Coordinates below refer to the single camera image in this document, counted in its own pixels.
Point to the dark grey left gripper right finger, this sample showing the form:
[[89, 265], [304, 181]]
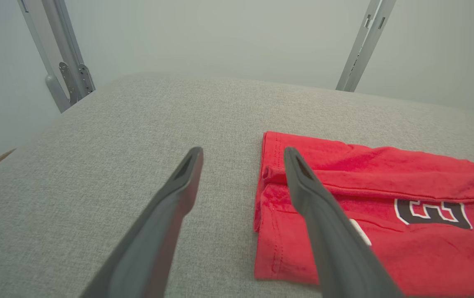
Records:
[[336, 248]]

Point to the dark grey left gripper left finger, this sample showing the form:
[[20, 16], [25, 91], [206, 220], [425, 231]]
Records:
[[158, 231]]

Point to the red white basketball jersey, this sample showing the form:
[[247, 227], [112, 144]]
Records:
[[427, 256]]

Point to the grey fabric sofa seat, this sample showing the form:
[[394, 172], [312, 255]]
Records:
[[96, 157]]

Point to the grey metal wheeled frame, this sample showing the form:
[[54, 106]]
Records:
[[65, 54]]

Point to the grey double partition post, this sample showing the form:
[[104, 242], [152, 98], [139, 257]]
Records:
[[365, 45]]

